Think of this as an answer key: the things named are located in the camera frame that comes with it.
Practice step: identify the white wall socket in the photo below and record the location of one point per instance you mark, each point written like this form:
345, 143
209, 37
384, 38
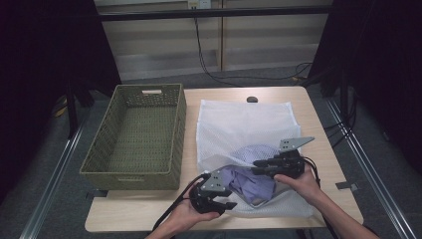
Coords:
199, 4

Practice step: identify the black curtain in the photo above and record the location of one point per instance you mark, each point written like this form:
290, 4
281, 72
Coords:
381, 66
33, 66

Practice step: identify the person's right hand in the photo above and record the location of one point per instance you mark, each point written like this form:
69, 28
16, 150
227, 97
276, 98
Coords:
305, 189

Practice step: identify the black horizontal bar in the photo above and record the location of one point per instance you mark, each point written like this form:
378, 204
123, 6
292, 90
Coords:
166, 15

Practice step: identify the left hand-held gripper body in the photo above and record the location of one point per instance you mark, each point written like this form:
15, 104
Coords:
212, 184

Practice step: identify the grey floor marker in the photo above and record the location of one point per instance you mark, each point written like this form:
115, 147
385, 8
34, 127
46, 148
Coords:
346, 186

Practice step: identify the person's left hand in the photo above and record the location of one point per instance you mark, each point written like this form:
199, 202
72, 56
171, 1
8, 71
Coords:
189, 217

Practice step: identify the dark round table grommet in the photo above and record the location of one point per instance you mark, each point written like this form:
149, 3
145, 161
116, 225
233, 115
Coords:
252, 99

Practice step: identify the purple shirt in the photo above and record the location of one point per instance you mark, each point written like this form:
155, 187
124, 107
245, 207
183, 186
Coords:
249, 186

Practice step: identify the white mesh laundry bag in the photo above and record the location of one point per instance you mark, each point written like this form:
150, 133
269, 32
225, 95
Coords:
245, 122

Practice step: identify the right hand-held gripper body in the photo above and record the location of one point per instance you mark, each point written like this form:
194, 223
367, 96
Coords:
292, 166

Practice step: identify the metal floor rail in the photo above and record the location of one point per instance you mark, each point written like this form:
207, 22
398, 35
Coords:
49, 189
371, 166

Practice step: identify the green woven basket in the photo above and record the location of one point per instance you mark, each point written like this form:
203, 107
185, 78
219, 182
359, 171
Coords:
142, 132

